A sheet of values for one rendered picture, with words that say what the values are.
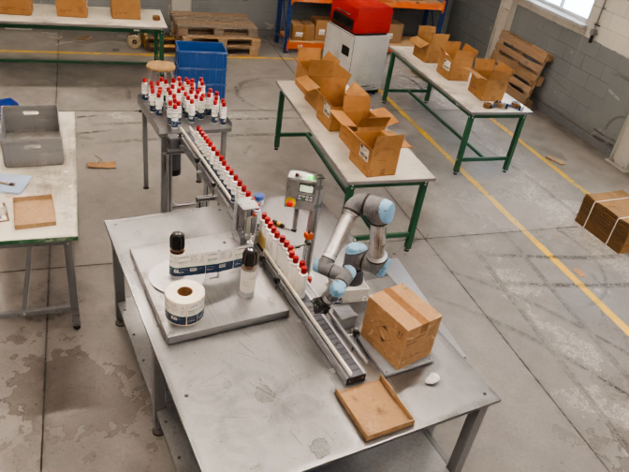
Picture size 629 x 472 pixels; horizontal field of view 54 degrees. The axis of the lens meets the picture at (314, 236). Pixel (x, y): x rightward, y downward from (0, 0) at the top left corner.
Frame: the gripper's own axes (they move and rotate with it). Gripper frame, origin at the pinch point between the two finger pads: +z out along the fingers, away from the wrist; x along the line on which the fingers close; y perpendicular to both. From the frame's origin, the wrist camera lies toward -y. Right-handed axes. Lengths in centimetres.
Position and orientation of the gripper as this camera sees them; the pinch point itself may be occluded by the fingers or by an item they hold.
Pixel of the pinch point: (318, 310)
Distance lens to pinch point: 330.7
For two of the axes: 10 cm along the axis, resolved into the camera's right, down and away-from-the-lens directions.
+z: -3.4, 4.4, 8.3
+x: 3.2, 8.8, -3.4
